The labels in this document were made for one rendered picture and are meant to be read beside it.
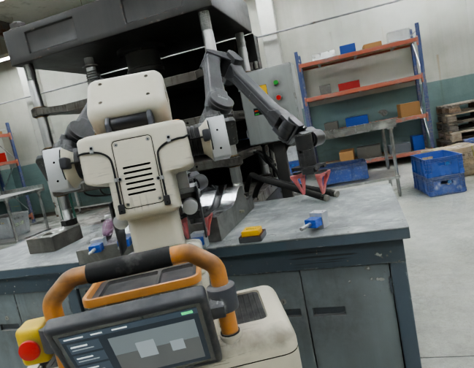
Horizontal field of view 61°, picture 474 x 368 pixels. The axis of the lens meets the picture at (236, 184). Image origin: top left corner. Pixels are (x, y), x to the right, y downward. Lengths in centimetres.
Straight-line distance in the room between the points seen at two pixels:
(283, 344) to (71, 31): 217
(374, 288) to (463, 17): 738
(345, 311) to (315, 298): 11
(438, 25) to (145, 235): 769
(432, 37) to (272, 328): 780
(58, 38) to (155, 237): 176
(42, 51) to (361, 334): 222
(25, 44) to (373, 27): 655
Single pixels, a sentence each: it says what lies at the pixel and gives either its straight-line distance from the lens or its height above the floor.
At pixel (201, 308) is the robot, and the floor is 92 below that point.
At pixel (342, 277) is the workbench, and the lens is 144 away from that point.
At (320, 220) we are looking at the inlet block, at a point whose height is 83.
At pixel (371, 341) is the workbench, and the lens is 154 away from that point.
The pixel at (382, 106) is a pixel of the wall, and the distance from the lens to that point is 817.
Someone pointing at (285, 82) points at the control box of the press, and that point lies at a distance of 223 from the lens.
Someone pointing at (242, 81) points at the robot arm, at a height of 134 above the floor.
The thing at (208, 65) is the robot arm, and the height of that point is 142.
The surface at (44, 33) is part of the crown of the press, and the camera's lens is 272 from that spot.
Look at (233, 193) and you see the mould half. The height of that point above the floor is 92.
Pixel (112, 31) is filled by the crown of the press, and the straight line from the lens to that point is 244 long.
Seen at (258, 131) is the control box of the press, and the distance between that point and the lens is 226.
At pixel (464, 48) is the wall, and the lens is 846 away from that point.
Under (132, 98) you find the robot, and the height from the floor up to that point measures 131.
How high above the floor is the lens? 119
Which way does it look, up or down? 8 degrees down
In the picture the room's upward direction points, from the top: 11 degrees counter-clockwise
